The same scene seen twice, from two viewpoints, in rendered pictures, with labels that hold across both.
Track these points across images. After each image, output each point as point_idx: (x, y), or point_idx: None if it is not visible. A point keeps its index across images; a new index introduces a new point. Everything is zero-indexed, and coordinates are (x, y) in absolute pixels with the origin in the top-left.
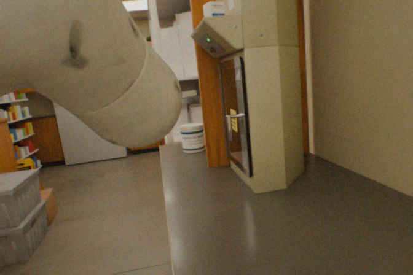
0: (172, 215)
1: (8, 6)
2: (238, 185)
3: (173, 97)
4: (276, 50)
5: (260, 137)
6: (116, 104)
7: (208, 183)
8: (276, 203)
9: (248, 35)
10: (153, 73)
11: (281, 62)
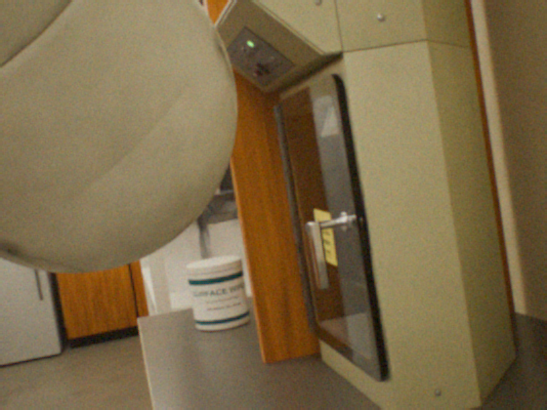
0: None
1: None
2: (351, 405)
3: (213, 82)
4: (424, 53)
5: (402, 272)
6: (14, 77)
7: (271, 404)
8: None
9: (352, 21)
10: None
11: (437, 81)
